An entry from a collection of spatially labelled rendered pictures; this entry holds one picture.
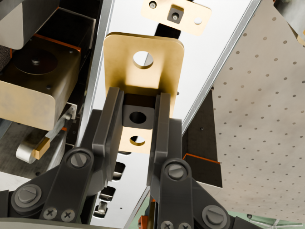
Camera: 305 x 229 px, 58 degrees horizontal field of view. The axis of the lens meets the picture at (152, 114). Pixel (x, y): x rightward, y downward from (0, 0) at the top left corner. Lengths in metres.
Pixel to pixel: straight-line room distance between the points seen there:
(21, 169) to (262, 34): 0.60
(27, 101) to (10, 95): 0.02
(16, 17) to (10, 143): 0.27
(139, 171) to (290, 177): 0.71
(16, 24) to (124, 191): 0.46
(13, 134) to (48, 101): 0.18
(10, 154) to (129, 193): 0.29
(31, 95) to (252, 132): 0.72
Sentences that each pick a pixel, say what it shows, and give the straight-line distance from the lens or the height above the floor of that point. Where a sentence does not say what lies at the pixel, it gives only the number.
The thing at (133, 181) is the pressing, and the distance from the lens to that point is 0.64.
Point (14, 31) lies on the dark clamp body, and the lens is 0.34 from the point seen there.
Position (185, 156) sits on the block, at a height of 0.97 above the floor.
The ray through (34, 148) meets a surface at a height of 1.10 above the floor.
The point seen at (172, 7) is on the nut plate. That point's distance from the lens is 0.35.
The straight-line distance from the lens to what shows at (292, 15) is 0.36.
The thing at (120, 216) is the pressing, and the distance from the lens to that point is 0.80.
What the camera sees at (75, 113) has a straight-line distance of 0.52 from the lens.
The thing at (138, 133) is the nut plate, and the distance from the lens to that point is 0.17.
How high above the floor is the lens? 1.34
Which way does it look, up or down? 46 degrees down
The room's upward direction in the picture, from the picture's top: 171 degrees counter-clockwise
